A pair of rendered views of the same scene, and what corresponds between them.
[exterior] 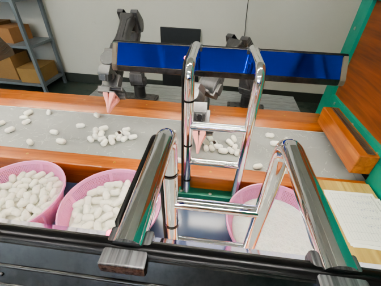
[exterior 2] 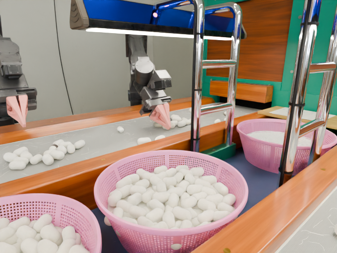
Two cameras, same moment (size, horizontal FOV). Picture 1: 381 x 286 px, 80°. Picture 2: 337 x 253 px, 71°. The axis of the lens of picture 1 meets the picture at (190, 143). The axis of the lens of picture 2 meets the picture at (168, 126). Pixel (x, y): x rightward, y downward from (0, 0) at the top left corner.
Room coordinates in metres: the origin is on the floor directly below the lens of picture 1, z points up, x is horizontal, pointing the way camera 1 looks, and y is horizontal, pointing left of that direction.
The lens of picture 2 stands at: (0.12, 0.48, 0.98)
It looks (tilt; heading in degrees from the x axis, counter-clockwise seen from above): 17 degrees down; 315
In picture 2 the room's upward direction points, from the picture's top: straight up
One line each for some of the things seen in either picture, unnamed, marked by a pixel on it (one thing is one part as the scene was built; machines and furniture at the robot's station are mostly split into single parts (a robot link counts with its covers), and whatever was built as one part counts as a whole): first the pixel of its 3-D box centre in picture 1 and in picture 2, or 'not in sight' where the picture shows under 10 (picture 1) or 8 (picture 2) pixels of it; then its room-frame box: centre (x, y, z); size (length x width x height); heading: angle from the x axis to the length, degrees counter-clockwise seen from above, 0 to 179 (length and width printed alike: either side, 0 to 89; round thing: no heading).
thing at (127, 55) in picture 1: (225, 60); (178, 22); (0.64, -0.09, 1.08); 0.62 x 0.08 x 0.07; 85
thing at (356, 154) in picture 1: (343, 136); (238, 90); (0.66, -0.53, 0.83); 0.30 x 0.06 x 0.07; 175
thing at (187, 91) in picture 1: (216, 130); (194, 84); (0.56, -0.07, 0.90); 0.20 x 0.19 x 0.45; 85
